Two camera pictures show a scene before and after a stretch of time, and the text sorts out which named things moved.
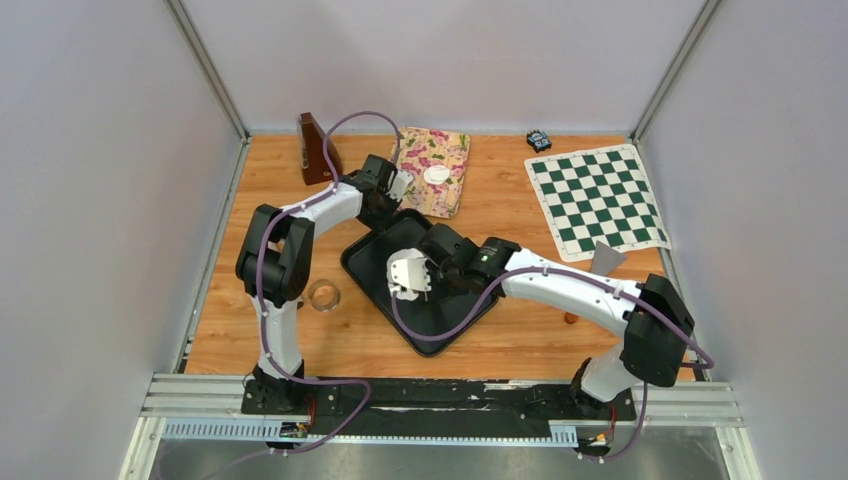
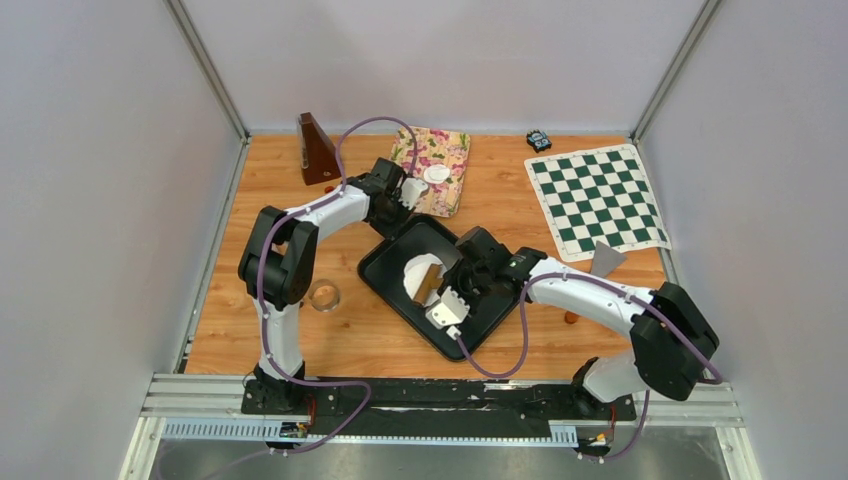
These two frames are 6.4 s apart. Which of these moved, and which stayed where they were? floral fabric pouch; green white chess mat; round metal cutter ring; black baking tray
Moved: black baking tray
Stayed: round metal cutter ring; green white chess mat; floral fabric pouch
